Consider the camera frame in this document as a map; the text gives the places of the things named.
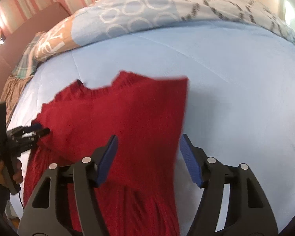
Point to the red knitted sweater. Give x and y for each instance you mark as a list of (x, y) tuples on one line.
[(147, 116)]

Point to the person's left hand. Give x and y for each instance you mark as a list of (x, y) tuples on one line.
[(17, 177)]

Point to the pink headboard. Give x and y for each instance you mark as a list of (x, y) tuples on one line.
[(14, 45)]

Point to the brown blanket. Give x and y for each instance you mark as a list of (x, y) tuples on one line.
[(11, 94)]

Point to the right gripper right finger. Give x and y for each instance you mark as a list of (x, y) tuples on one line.
[(233, 201)]

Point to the light blue quilted bedspread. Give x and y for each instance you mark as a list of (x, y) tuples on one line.
[(241, 104)]

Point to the patterned blue orange duvet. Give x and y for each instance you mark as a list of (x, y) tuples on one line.
[(107, 19)]

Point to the plaid pillow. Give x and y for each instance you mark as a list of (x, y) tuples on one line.
[(28, 64)]

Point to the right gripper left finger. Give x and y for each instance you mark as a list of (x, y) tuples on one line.
[(42, 212)]

